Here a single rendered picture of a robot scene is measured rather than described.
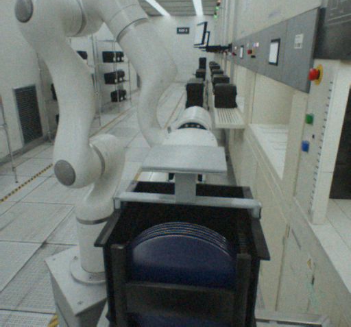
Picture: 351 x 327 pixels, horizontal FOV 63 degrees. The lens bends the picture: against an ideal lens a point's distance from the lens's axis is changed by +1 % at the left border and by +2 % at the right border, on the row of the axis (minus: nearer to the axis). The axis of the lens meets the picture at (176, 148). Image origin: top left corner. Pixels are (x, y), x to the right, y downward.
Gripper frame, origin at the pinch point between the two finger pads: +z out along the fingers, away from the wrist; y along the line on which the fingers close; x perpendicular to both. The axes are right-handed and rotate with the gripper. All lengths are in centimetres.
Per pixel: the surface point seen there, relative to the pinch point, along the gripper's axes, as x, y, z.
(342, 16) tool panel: 26, -38, -48
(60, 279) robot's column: -49, 40, -25
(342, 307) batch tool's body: -44, -39, -19
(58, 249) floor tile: -125, 105, -130
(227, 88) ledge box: -22, -25, -294
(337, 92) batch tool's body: 6, -40, -47
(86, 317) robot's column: -53, 28, -16
